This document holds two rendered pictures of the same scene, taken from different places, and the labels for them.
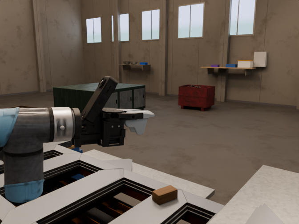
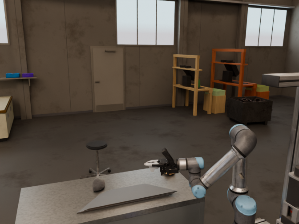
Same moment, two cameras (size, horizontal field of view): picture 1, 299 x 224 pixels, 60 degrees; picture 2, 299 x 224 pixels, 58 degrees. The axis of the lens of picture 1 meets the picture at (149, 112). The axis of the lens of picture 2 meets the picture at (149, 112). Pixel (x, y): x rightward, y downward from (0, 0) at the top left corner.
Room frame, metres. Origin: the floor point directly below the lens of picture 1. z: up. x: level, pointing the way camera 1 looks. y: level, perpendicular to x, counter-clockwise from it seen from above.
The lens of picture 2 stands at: (1.99, 0.80, 2.13)
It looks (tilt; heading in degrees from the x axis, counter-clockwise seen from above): 13 degrees down; 210
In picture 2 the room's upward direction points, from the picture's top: straight up
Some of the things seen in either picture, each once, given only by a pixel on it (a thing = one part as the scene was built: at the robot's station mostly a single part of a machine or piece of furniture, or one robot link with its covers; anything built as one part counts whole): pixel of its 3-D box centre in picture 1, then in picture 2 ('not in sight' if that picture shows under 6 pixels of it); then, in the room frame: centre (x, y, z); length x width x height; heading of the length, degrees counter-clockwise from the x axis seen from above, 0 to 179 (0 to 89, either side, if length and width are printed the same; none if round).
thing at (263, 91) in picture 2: not in sight; (239, 78); (-8.16, -1.37, 1.06); 1.63 x 1.46 x 2.11; 53
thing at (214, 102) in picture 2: not in sight; (198, 82); (-6.85, -2.45, 0.95); 1.48 x 1.32 x 1.91; 53
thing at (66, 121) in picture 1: (62, 124); (181, 164); (0.55, 0.19, 1.43); 0.08 x 0.05 x 0.08; 30
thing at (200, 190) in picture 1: (132, 173); not in sight; (1.80, 0.13, 0.74); 1.20 x 0.26 x 0.03; 51
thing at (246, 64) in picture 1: (245, 64); not in sight; (8.87, -3.23, 1.40); 0.43 x 0.35 x 0.24; 53
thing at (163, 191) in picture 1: (164, 194); not in sight; (1.21, -0.08, 0.89); 0.12 x 0.06 x 0.05; 124
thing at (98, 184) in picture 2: not in sight; (98, 184); (0.50, -0.54, 1.07); 0.20 x 0.10 x 0.03; 40
